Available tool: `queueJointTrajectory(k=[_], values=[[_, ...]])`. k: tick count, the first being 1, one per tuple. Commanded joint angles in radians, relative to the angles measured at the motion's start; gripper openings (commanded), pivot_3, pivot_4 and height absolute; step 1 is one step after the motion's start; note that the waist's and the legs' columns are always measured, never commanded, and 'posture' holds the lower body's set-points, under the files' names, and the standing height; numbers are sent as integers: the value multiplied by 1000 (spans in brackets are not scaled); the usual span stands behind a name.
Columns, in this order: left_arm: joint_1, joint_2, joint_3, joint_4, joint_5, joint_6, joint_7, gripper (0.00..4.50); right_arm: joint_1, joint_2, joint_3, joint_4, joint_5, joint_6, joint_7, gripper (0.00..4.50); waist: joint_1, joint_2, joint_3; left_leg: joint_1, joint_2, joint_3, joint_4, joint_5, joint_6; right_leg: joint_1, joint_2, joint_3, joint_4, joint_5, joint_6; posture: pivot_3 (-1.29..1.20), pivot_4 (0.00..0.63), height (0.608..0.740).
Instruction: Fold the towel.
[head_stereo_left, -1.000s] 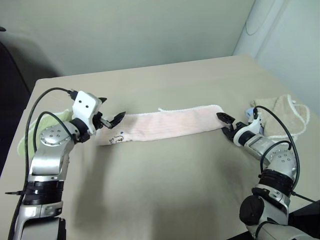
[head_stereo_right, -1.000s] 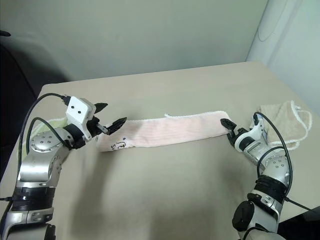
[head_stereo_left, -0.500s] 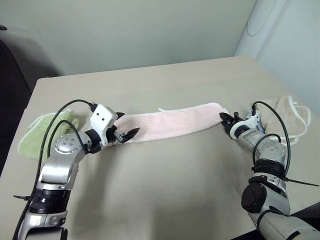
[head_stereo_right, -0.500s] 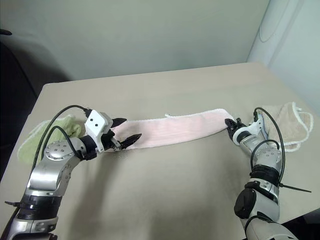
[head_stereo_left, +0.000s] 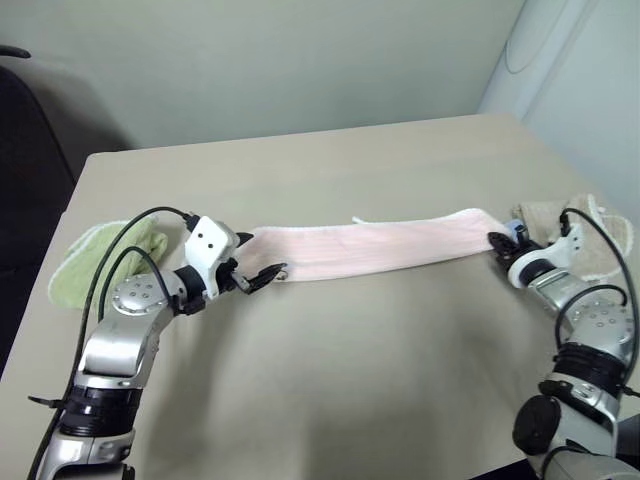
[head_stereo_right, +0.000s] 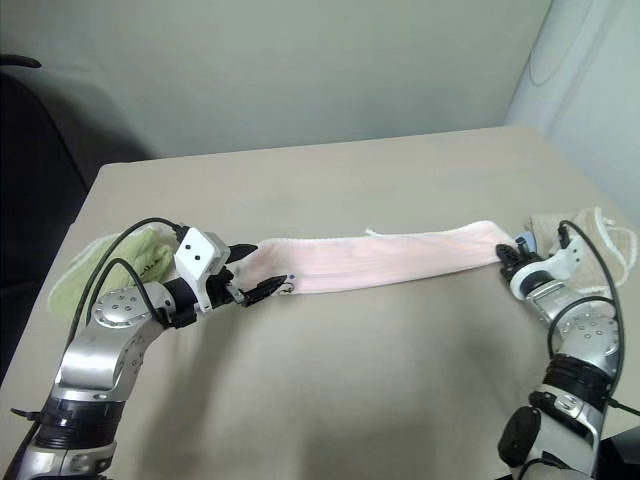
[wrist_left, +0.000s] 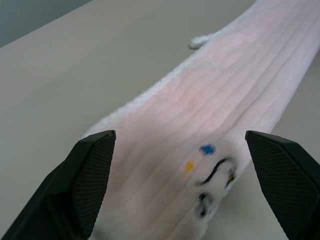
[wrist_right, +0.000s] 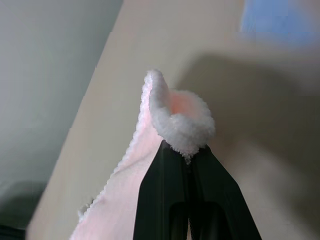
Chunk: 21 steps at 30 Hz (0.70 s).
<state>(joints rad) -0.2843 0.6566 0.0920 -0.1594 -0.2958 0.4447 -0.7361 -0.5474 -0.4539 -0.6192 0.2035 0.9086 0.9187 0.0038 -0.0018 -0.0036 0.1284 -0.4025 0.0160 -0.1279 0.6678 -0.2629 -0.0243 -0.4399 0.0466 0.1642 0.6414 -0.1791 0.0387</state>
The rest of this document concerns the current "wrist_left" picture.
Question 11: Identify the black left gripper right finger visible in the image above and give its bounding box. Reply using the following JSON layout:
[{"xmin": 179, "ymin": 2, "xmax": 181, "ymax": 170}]
[{"xmin": 244, "ymin": 130, "xmax": 320, "ymax": 240}]

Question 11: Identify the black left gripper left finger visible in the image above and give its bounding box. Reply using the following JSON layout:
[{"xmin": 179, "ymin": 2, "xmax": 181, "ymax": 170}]
[{"xmin": 0, "ymin": 129, "xmax": 117, "ymax": 240}]

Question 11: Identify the pink ribbed sock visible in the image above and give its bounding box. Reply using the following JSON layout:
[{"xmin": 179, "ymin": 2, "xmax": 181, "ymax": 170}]
[{"xmin": 82, "ymin": 0, "xmax": 320, "ymax": 240}]

